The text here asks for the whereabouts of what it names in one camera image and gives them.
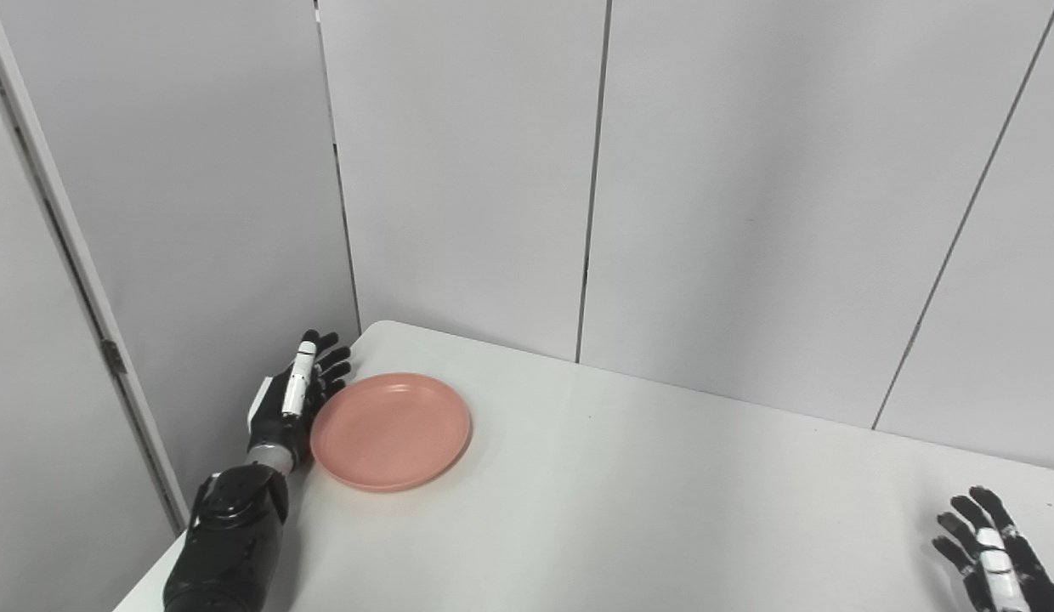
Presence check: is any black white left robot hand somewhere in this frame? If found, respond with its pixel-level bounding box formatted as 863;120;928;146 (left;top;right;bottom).
246;329;353;470

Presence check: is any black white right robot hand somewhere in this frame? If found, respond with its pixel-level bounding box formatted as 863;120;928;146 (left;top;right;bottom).
932;485;1054;612

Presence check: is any pink round plate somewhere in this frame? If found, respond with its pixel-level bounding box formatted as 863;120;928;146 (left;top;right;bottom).
309;372;473;494

